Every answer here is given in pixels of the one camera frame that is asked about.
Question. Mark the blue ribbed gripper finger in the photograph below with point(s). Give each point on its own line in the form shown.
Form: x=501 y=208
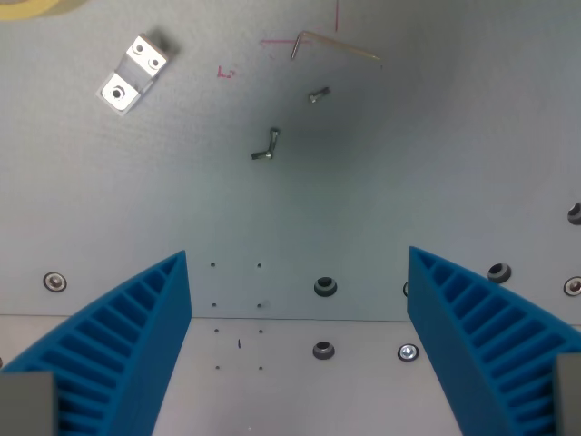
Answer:
x=463 y=336
x=136 y=345

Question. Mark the black round bushing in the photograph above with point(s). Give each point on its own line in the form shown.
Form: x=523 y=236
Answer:
x=499 y=272
x=575 y=214
x=325 y=287
x=323 y=350

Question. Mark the countersunk screw with washer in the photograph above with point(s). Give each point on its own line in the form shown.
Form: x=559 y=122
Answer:
x=55 y=282
x=573 y=286

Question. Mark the metal hex key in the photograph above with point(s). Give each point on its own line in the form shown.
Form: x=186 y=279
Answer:
x=336 y=43

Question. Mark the yellow tape roll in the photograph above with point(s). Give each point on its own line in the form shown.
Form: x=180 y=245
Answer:
x=18 y=12

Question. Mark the silver metal angle bracket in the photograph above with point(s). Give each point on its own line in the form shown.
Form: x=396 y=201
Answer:
x=145 y=56

